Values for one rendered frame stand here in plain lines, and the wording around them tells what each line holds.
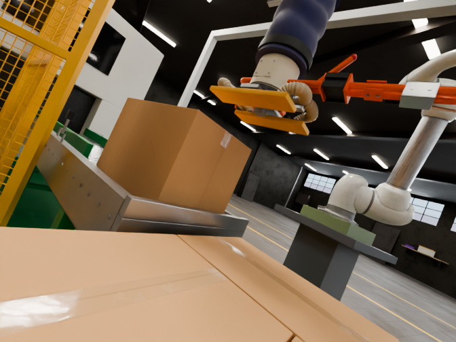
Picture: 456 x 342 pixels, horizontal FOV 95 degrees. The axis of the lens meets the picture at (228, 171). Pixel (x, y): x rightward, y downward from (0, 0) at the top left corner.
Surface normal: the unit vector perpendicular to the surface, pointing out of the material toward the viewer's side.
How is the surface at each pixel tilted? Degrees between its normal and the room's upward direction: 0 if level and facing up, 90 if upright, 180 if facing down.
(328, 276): 90
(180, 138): 90
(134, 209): 90
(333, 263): 90
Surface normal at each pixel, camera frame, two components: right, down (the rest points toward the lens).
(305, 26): 0.34, -0.18
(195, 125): 0.72, 0.29
